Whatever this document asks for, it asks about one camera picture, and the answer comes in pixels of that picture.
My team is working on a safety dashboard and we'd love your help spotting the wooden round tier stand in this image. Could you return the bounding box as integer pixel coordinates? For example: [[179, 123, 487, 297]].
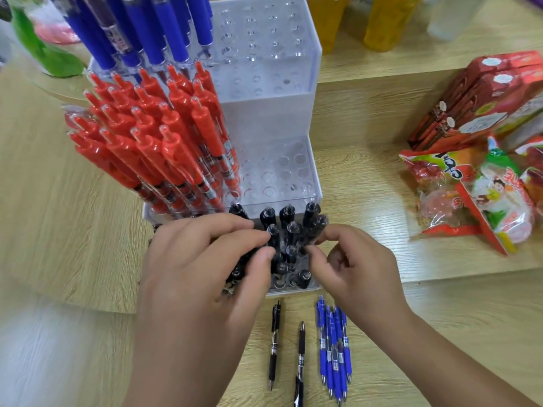
[[12, 42, 92, 102]]

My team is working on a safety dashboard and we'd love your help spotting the clear bag of red candies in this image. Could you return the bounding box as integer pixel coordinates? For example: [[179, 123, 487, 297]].
[[398, 148, 535, 256]]

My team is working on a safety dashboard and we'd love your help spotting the cluster of blue pens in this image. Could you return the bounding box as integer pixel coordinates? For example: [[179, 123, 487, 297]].
[[46, 0, 215, 72]]

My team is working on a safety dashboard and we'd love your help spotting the clear tiered pen holder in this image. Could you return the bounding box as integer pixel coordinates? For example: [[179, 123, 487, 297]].
[[87, 0, 324, 297]]

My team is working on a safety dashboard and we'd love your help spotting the green jelly pouch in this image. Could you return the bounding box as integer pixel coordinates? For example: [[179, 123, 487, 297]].
[[10, 3, 85, 78]]

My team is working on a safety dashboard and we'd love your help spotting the stack of red snack packets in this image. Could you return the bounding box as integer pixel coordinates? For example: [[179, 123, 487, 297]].
[[408, 50, 543, 153]]

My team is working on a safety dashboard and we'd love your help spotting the person's left hand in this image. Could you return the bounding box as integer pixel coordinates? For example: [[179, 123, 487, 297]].
[[125, 213, 277, 407]]

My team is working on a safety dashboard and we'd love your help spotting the jelly cup display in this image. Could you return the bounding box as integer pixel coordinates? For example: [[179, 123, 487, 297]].
[[305, 0, 486, 54]]

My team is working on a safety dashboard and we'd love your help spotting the cluster of black pens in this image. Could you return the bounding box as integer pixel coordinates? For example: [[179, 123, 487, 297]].
[[222, 202, 330, 295]]

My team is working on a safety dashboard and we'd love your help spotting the black click pen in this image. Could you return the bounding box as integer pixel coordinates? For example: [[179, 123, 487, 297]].
[[294, 321, 307, 407], [268, 300, 282, 391]]

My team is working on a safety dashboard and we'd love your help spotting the pile of blue black pens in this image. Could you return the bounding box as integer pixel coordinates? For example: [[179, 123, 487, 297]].
[[316, 295, 353, 406]]

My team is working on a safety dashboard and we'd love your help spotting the clear cup with red lid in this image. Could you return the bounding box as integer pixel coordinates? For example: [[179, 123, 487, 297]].
[[29, 3, 81, 45]]

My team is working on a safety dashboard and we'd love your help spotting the person's right forearm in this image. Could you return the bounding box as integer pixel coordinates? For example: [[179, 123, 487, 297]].
[[369, 307, 540, 407]]

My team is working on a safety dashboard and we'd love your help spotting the red lid pink jelly cup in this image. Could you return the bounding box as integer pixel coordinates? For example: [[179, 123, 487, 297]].
[[63, 106, 92, 132]]

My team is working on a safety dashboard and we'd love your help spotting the person's right hand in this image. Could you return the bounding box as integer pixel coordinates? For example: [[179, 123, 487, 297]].
[[304, 224, 415, 335]]

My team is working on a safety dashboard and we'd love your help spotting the cluster of red pens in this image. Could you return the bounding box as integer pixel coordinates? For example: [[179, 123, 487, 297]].
[[63, 61, 243, 215]]

